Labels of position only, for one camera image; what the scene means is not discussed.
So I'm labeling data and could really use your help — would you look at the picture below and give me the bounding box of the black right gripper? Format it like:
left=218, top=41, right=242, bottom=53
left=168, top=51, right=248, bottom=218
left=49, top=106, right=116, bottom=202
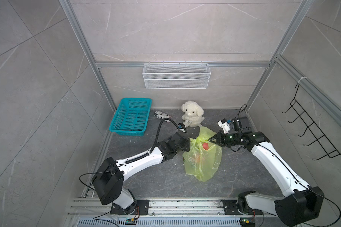
left=208, top=131, right=240, bottom=148

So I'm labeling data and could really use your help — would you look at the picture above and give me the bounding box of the yellow-green avocado plastic bag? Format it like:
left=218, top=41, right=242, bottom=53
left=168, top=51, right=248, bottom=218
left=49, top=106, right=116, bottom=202
left=182, top=126, right=222, bottom=182

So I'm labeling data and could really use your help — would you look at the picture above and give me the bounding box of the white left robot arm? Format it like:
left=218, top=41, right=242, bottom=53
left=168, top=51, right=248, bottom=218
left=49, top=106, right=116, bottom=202
left=92, top=131, right=190, bottom=213

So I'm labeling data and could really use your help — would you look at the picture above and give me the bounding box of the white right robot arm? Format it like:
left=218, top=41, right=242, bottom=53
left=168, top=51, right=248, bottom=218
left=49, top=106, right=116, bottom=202
left=209, top=117, right=324, bottom=227

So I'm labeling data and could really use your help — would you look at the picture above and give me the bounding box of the white plush dog toy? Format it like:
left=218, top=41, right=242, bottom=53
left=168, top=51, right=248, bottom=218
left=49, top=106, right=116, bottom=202
left=181, top=101, right=205, bottom=128

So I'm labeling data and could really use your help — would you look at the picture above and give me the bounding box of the newspaper print pouch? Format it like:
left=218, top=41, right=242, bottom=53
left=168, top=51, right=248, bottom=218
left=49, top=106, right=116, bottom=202
left=154, top=111, right=171, bottom=120

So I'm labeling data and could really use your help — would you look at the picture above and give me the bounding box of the teal plastic basket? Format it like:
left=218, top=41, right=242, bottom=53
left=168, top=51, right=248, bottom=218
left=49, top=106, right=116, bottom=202
left=109, top=98, right=152, bottom=136

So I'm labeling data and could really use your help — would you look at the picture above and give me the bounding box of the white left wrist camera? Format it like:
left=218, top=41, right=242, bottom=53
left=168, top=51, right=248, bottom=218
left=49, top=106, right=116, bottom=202
left=178, top=123, right=187, bottom=134

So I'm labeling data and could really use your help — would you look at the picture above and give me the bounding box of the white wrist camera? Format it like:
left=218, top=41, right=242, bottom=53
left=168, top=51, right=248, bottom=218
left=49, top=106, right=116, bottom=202
left=217, top=118, right=231, bottom=134
left=178, top=123, right=187, bottom=134

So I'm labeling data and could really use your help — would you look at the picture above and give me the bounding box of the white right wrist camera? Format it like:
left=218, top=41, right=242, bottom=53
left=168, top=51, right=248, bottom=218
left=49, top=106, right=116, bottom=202
left=217, top=118, right=231, bottom=134

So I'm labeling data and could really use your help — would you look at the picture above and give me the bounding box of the white wire mesh shelf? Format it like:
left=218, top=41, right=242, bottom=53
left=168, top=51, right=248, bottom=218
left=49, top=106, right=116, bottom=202
left=143, top=63, right=211, bottom=89

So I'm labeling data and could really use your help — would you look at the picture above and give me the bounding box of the black wall hook rack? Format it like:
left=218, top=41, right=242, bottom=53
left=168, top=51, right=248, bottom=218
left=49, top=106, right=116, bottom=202
left=281, top=83, right=341, bottom=161

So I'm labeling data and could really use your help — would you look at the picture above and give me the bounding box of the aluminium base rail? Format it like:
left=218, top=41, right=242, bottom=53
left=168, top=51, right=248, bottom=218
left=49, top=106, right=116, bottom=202
left=63, top=198, right=284, bottom=227

